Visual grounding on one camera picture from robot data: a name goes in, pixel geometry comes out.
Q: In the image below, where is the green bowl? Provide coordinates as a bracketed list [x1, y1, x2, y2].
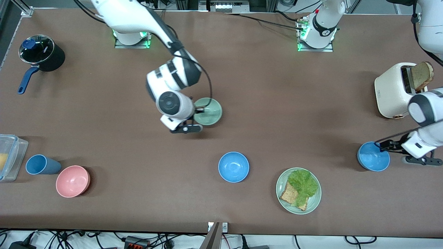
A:
[193, 98, 223, 126]

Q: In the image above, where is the blue bowl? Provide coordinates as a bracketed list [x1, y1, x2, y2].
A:
[357, 141, 390, 172]
[218, 151, 250, 183]

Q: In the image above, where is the pink bowl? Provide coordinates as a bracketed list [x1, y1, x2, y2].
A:
[56, 165, 91, 198]

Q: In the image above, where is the cream white toaster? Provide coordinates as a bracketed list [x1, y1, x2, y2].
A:
[374, 62, 431, 120]

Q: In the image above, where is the brown toast slice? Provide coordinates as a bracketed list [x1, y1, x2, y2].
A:
[411, 61, 434, 92]

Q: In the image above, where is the green lettuce leaf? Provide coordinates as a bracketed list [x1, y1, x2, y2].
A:
[288, 169, 319, 207]

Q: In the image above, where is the green plate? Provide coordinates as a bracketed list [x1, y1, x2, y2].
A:
[276, 167, 322, 215]

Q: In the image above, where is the grey control box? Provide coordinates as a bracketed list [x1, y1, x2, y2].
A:
[199, 0, 250, 13]

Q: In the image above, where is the brown bread slice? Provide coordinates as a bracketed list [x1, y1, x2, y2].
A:
[280, 182, 308, 211]

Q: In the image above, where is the black orange power adapter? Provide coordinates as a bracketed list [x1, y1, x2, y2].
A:
[124, 236, 150, 249]

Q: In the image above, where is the blue cup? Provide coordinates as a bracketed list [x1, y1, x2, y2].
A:
[26, 154, 62, 175]

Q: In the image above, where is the glass lid blue knob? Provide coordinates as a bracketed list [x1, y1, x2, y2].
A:
[20, 35, 55, 65]

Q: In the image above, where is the clear plastic container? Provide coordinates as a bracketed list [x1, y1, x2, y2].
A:
[0, 134, 29, 182]

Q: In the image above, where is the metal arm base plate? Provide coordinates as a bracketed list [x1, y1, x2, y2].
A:
[297, 16, 334, 52]
[114, 29, 153, 49]

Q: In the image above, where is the long black table cable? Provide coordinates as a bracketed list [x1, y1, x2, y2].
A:
[224, 12, 307, 31]

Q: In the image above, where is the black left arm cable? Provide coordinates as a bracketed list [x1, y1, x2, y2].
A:
[376, 3, 443, 143]

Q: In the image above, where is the black pot blue handle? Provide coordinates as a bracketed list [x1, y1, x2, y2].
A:
[17, 35, 65, 94]

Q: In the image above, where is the aluminium frame post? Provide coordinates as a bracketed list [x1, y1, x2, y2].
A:
[19, 0, 34, 17]

